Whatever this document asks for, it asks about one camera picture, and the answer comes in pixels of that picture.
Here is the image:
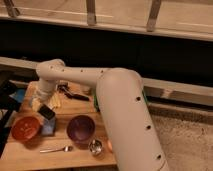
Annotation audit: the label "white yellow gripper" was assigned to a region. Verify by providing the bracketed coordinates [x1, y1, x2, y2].
[31, 89, 54, 111]

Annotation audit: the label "black eraser block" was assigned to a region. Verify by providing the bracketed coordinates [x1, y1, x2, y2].
[38, 105, 55, 120]

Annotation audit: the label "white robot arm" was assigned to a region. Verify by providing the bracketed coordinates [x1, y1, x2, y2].
[36, 59, 170, 171]

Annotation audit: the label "red bowl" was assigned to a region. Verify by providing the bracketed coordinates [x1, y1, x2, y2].
[11, 116, 40, 143]

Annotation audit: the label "purple bowl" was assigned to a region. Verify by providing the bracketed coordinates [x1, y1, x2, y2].
[66, 115, 96, 144]

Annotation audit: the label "yellow banana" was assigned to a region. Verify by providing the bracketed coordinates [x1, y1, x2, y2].
[48, 93, 61, 109]

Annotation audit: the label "blue object at table edge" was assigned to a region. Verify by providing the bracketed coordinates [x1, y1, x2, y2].
[11, 89, 26, 103]

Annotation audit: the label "blue sponge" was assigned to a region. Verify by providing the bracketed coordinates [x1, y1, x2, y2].
[41, 117, 56, 136]

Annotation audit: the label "white cup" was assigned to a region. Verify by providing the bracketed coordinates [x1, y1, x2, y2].
[82, 86, 91, 95]

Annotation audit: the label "green plastic tray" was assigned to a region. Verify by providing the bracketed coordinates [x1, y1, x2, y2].
[93, 92, 100, 112]

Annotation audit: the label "metal spoon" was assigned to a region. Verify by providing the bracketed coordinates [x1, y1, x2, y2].
[39, 146, 73, 153]

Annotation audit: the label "small metal cup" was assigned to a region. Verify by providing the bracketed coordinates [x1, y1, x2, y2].
[88, 139, 103, 156]

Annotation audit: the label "orange fruit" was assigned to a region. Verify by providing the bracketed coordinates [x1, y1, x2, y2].
[107, 140, 113, 153]

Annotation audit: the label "black handled tool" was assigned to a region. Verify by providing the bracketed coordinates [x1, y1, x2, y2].
[57, 83, 89, 101]

